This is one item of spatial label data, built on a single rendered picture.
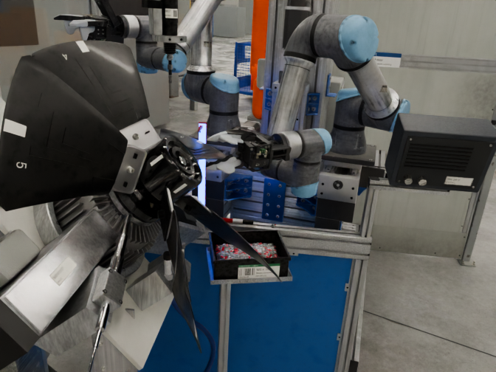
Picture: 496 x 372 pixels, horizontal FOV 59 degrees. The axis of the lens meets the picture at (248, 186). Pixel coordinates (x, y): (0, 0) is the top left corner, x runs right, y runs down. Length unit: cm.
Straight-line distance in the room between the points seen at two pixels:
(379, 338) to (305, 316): 88
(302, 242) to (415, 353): 115
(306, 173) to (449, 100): 179
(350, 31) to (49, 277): 90
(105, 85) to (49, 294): 46
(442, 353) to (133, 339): 179
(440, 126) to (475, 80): 160
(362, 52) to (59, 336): 95
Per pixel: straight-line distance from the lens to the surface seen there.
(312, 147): 119
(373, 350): 236
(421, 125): 132
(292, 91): 129
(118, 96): 98
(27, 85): 71
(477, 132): 136
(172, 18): 93
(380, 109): 150
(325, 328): 165
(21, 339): 67
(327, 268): 151
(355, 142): 164
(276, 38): 182
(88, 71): 101
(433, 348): 249
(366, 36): 124
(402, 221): 309
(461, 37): 286
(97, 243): 84
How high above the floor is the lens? 151
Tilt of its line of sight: 22 degrees down
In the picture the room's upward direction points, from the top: 3 degrees clockwise
